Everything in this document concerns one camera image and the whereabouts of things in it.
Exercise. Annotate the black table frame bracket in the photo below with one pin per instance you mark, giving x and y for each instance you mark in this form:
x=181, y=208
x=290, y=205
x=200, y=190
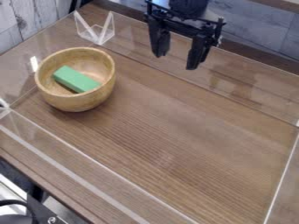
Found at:
x=46, y=216

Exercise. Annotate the clear acrylic corner bracket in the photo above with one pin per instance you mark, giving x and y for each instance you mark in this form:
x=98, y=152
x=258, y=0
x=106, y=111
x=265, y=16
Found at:
x=95, y=33

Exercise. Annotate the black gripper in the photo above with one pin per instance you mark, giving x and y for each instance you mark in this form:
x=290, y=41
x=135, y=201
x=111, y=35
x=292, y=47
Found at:
x=189, y=18

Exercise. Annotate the wooden bowl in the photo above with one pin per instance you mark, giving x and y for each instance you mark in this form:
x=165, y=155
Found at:
x=94, y=63

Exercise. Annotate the green rectangular block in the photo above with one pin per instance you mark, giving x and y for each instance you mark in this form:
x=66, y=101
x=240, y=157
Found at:
x=75, y=80

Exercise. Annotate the small white tag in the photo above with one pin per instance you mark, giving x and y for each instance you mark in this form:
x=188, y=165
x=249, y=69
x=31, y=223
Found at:
x=34, y=63

